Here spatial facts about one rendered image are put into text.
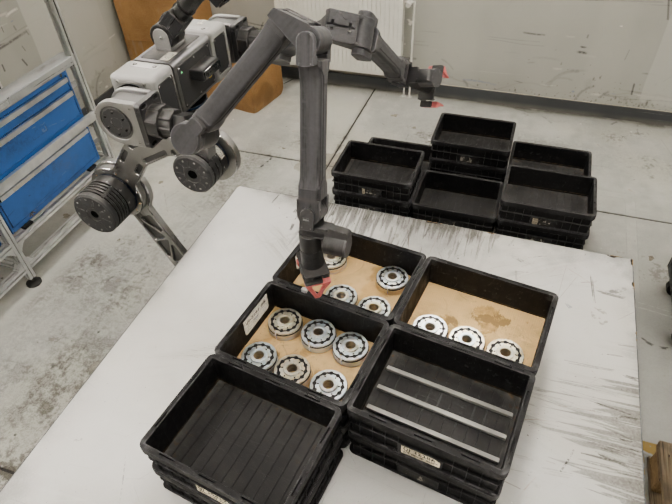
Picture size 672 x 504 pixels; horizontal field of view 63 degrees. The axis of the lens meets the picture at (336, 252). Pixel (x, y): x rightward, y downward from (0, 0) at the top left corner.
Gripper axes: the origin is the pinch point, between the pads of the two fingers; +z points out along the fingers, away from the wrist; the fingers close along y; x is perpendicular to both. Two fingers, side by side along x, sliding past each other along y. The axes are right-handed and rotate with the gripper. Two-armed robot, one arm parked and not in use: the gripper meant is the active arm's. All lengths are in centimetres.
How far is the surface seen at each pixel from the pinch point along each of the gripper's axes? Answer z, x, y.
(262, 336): 23.2, 15.6, 6.9
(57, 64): 13, 83, 207
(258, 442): 23.6, 23.2, -26.1
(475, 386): 23, -36, -28
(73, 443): 37, 74, -3
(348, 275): 22.8, -16.4, 22.8
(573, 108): 99, -248, 206
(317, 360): 23.1, 2.3, -6.6
